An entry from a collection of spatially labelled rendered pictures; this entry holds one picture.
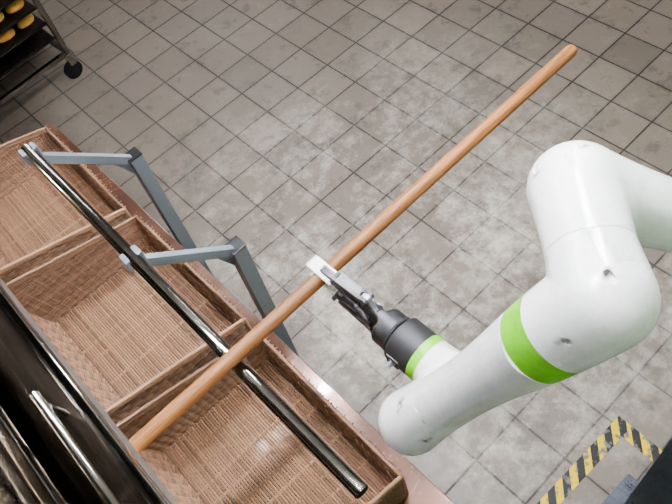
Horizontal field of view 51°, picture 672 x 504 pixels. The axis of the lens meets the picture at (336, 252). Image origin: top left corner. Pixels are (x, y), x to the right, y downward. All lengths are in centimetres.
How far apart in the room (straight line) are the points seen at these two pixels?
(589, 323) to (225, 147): 270
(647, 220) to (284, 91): 272
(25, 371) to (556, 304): 82
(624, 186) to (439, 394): 38
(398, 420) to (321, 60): 272
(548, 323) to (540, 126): 241
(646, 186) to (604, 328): 22
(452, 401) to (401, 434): 14
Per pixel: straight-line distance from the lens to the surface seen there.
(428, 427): 108
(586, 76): 345
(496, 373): 93
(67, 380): 115
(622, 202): 90
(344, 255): 138
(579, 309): 81
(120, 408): 185
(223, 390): 197
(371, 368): 258
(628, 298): 81
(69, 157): 198
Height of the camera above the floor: 235
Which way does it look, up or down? 55 degrees down
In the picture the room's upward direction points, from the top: 16 degrees counter-clockwise
